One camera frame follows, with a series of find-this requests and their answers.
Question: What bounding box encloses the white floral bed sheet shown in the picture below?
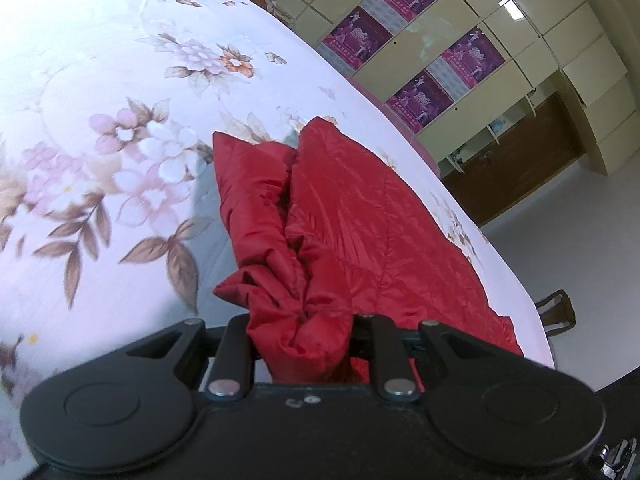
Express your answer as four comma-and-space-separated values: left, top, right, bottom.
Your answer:
0, 0, 556, 461

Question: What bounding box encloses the red down jacket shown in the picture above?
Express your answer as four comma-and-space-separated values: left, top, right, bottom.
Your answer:
212, 116, 525, 386

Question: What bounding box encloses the brown wooden door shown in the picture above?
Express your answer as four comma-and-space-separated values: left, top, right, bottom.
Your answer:
440, 92, 587, 227

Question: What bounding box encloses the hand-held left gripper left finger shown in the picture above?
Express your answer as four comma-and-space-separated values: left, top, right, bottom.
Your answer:
119, 316, 255, 402

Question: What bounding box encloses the cream wardrobe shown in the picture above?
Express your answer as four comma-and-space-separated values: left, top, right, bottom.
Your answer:
265, 0, 631, 177

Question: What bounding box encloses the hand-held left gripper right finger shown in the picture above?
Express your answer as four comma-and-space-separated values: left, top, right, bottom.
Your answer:
351, 312, 522, 402

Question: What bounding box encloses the cream open shelf unit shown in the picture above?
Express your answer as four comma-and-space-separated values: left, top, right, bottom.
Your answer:
420, 85, 541, 178

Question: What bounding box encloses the wooden chair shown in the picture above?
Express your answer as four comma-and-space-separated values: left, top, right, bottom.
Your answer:
534, 289, 577, 342

